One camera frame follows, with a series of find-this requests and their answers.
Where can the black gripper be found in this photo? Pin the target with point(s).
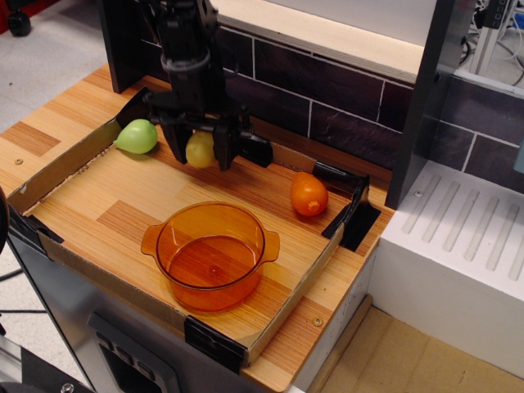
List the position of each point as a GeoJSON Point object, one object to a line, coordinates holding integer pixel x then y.
{"type": "Point", "coordinates": [198, 98]}

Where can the yellow toy potato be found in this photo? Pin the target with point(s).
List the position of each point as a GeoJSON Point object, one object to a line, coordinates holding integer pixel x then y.
{"type": "Point", "coordinates": [200, 150]}

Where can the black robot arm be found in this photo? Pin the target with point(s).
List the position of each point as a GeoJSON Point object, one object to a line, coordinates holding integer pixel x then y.
{"type": "Point", "coordinates": [182, 26]}

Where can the orange transparent plastic pot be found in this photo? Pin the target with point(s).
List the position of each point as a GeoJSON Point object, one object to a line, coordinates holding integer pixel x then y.
{"type": "Point", "coordinates": [212, 254]}

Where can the cardboard fence with black tape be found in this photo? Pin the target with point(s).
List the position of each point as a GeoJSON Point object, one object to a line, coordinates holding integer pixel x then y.
{"type": "Point", "coordinates": [84, 205]}

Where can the green toy pear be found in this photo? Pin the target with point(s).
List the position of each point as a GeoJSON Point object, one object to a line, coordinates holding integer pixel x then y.
{"type": "Point", "coordinates": [138, 137]}

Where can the orange toy carrot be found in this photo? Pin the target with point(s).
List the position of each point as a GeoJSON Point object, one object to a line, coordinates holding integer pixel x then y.
{"type": "Point", "coordinates": [309, 197]}

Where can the black caster wheel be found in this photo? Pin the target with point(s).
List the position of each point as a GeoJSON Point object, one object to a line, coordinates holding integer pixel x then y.
{"type": "Point", "coordinates": [19, 23]}

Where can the toy oven control panel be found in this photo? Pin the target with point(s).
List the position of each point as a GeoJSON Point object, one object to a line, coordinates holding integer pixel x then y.
{"type": "Point", "coordinates": [133, 367]}

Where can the white toy sink drainboard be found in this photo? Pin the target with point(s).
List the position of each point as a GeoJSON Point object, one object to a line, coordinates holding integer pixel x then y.
{"type": "Point", "coordinates": [450, 264]}

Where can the dark grey cabinet post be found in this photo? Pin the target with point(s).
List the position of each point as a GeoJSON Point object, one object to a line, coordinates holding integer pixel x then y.
{"type": "Point", "coordinates": [440, 59]}

